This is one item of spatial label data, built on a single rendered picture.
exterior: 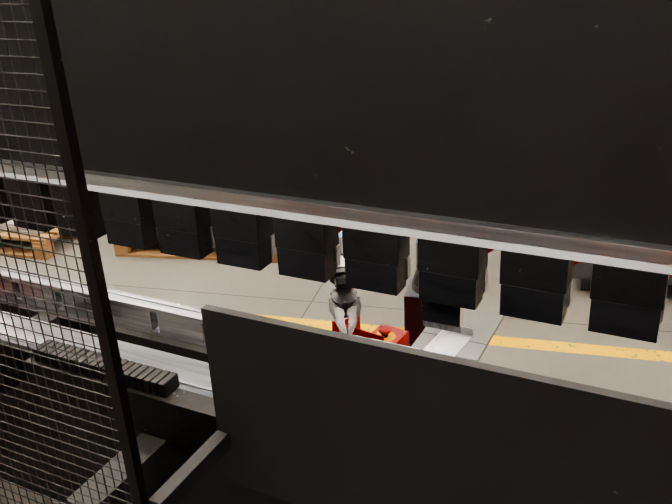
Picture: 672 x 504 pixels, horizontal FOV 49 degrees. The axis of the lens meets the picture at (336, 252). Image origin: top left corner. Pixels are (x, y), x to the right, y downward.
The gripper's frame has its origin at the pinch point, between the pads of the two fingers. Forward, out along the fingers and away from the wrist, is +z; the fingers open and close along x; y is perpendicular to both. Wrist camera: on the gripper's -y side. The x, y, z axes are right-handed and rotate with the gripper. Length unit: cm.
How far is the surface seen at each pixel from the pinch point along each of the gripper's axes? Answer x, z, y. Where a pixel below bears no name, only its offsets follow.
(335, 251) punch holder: 2.0, -13.6, -18.9
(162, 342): 56, -14, 23
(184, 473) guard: 37, 48, -31
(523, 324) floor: -103, -93, 170
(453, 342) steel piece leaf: -27.5, 7.9, -3.9
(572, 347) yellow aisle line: -120, -71, 157
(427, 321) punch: -19.8, 6.8, -14.2
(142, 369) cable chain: 52, 13, -11
